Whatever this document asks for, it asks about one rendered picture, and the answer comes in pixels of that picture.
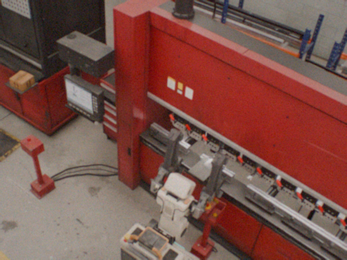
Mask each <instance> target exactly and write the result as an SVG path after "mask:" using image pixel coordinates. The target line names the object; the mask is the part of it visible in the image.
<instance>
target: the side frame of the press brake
mask: <svg viewBox="0 0 347 260"><path fill-rule="evenodd" d="M168 1H173V2H175V1H176V0H129V1H127V2H124V3H122V4H119V5H117V6H115V7H113V39H114V49H115V51H114V61H115V67H114V70H115V101H116V117H117V149H118V180H119V181H121V182H122V183H123V184H125V185H126V186H127V187H129V188H130V189H131V190H132V191H133V190H135V189H136V188H137V187H138V186H139V183H141V182H142V181H143V180H142V176H141V174H140V138H139V135H140V134H142V133H143V132H144V131H146V130H147V129H148V128H150V127H151V125H152V124H153V123H156V124H157V125H159V126H160V127H162V128H163V129H165V130H167V131H169V132H171V130H172V129H177V130H178V131H180V129H178V128H177V127H175V126H174V125H173V122H172V121H171V117H170V115H171V114H172V113H173V111H172V110H170V109H168V108H166V107H164V106H163V105H161V104H160V103H158V102H156V101H155V100H153V99H151V98H149V97H148V96H147V88H148V70H149V37H150V26H151V25H149V12H150V10H151V9H153V8H155V7H158V6H159V5H161V4H164V3H166V2H168Z"/></svg>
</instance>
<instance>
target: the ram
mask: <svg viewBox="0 0 347 260"><path fill-rule="evenodd" d="M168 77H171V78H172V79H174V80H175V90H173V89H171V88H170V87H168ZM178 83H181V84H182V85H183V87H182V90H181V89H179V88H178ZM186 87H188V88H190V89H192V90H193V95H192V100H191V99H189V98H188V97H186V96H185V89H186ZM178 89H179V90H180V91H182V94H180V93H179V92H178ZM147 91H148V92H149V93H151V94H152V95H154V96H156V97H157V98H159V99H161V100H163V101H164V102H166V103H168V104H170V105H172V106H173V107H175V108H177V109H178V110H180V111H181V112H183V113H185V114H186V115H188V116H190V117H192V118H193V119H195V120H197V121H198V122H200V123H201V124H202V125H204V126H206V127H208V128H210V129H212V130H213V131H215V132H216V133H218V134H220V135H221V136H223V137H225V138H226V139H228V140H230V141H231V142H233V143H235V144H237V145H238V146H240V147H242V148H243V149H245V150H246V151H248V152H250V153H251V154H253V155H255V156H257V157H258V158H260V159H262V160H263V161H265V162H267V163H269V164H270V165H272V166H273V167H275V168H276V169H278V170H279V171H281V172H283V173H285V174H286V175H288V176H290V177H291V178H293V179H295V180H296V181H298V182H299V183H302V184H304V185H305V186H307V187H309V188H310V189H312V190H314V191H316V192H317V193H318V194H320V195H321V196H323V197H325V198H326V199H328V200H330V201H331V202H333V203H335V204H337V205H339V206H340V207H342V208H343V209H345V210H347V124H345V123H344V122H342V121H340V120H338V119H336V118H334V117H332V116H330V115H328V114H326V113H324V112H322V111H320V110H318V109H316V108H314V107H312V106H310V105H309V104H307V103H305V102H303V101H301V100H299V99H298V98H296V97H294V96H292V95H290V94H288V93H286V92H284V91H282V90H280V89H278V88H276V87H274V86H272V85H271V84H269V83H267V82H264V81H262V80H260V79H258V78H256V77H254V76H252V75H250V74H248V73H246V72H244V71H242V70H240V69H238V68H236V67H234V66H232V65H230V64H227V63H225V62H223V61H221V60H219V59H218V58H217V57H215V56H212V55H210V54H208V53H206V52H205V51H203V50H200V49H198V48H196V47H194V46H193V45H191V44H188V43H186V42H184V41H182V40H180V39H178V38H176V37H174V36H172V35H170V34H168V33H166V32H164V31H162V30H160V29H158V28H156V27H153V26H150V37H149V70H148V88H147ZM147 96H148V97H149V98H151V99H153V100H155V101H156V102H158V103H160V104H161V105H163V106H164V107H166V108H168V109H170V110H172V111H173V112H175V113H177V114H178V115H180V116H181V117H183V118H185V119H187V120H188V121H190V122H191V123H192V124H194V125H195V126H197V127H199V128H200V129H202V130H204V131H206V132H207V133H209V134H211V135H213V136H214V137H216V138H218V139H220V140H221V141H223V142H224V143H226V144H227V145H229V146H231V147H232V148H234V149H236V150H238V151H239V152H241V153H243V154H244V155H246V156H248V157H249V158H251V159H253V160H254V161H256V162H257V163H259V164H261V165H262V166H264V167H266V168H267V169H269V170H270V171H272V172H274V173H275V174H277V175H279V176H280V177H282V178H284V179H285V180H287V181H289V182H290V183H292V184H293V185H295V186H296V187H298V188H301V189H302V190H304V191H306V192H307V193H309V194H310V195H312V196H314V197H315V198H317V199H318V200H320V201H321V202H323V203H325V204H326V205H328V206H330V207H332V208H334V209H335V210H337V211H339V212H340V213H342V214H343V215H345V216H346V217H347V214H346V213H345V212H343V211H342V210H340V209H338V208H337V207H335V206H333V205H332V204H330V203H328V202H326V201H325V200H323V199H321V198H319V197H318V196H316V195H315V194H314V193H312V192H310V191H309V190H307V189H305V188H303V187H302V186H299V185H298V184H296V183H295V182H293V181H291V180H290V179H288V178H286V177H284V176H283V175H281V174H280V173H278V172H276V171H275V170H273V169H271V168H270V167H268V166H267V165H265V164H263V163H262V162H260V161H258V160H257V159H255V158H253V157H252V156H250V155H249V154H247V153H245V152H244V151H242V150H240V149H238V148H237V147H235V146H233V145H232V144H230V143H228V142H227V141H225V140H223V139H222V138H220V137H219V136H217V135H215V134H214V133H212V132H210V131H208V130H206V129H205V128H203V127H201V126H200V125H198V124H196V123H195V122H194V121H192V120H190V119H189V118H187V117H186V116H184V115H182V114H181V113H179V112H177V111H175V110H174V109H172V108H170V107H169V106H167V105H165V104H163V103H161V102H160V101H158V100H156V99H155V98H153V97H151V96H150V95H147Z"/></svg>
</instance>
